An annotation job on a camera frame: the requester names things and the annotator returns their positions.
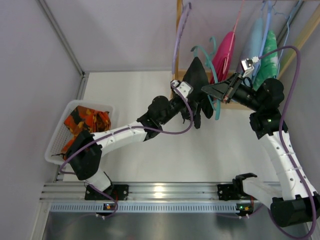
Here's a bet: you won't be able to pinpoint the pink hanger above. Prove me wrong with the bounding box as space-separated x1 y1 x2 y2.
222 0 245 74

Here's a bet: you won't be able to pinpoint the light blue hanger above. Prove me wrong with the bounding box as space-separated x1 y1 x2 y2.
252 0 278 76

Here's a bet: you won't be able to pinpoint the wooden rack frame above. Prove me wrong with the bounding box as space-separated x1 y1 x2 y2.
170 0 320 111

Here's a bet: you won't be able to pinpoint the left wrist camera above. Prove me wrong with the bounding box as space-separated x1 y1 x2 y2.
170 79 194 98

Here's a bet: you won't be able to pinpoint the light blue garment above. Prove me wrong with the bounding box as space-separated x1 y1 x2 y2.
239 17 264 61

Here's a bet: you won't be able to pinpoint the black trousers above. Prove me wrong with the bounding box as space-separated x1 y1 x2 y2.
182 57 214 129

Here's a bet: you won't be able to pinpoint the purple plastic hanger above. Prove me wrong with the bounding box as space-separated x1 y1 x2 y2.
171 2 192 76

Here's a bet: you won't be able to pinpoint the teal plastic hanger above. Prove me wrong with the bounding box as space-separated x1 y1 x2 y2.
190 45 221 121

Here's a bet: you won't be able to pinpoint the green white garment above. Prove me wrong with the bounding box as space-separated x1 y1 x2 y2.
253 30 278 91

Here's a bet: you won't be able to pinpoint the orange patterned cloth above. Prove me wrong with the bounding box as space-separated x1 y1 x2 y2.
55 105 111 160

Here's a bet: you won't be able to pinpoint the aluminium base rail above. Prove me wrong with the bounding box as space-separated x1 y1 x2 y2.
39 182 222 202

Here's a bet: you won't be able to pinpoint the white slotted cable duct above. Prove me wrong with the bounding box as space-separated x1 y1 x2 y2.
50 201 253 215

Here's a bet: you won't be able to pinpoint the pink garment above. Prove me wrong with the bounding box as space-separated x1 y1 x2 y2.
212 31 236 82

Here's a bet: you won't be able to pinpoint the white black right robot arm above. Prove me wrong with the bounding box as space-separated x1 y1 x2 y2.
202 73 320 228

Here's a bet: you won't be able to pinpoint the white plastic basket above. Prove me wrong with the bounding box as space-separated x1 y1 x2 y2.
44 100 114 165

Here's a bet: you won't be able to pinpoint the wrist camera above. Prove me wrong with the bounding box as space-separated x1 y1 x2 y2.
240 56 260 78
170 79 194 98

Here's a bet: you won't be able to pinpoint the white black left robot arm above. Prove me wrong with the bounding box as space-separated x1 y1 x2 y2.
65 83 221 195

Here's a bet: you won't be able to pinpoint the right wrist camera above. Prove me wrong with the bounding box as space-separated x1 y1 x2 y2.
240 56 260 78

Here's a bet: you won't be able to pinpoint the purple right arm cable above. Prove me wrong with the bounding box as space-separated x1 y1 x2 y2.
258 45 320 239

